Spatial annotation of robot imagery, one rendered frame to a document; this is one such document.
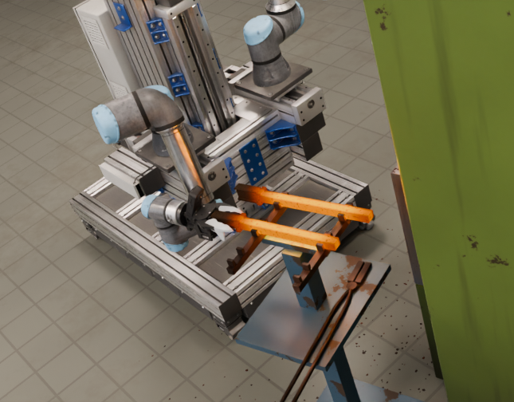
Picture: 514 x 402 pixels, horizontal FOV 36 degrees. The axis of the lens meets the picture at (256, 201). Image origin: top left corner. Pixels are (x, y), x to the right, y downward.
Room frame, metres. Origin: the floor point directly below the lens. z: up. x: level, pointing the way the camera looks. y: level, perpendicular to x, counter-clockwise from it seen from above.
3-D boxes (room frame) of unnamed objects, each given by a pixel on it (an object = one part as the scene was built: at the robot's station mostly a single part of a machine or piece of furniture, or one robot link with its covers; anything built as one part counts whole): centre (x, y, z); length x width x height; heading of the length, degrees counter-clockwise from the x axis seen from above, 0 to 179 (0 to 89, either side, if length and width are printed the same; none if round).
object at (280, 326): (1.63, -0.06, 0.66); 0.40 x 0.30 x 0.02; 135
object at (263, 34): (2.72, -0.23, 0.98); 0.13 x 0.12 x 0.14; 127
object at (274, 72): (2.72, -0.22, 0.87); 0.15 x 0.15 x 0.10
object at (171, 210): (1.92, 0.23, 0.91); 0.08 x 0.05 x 0.08; 134
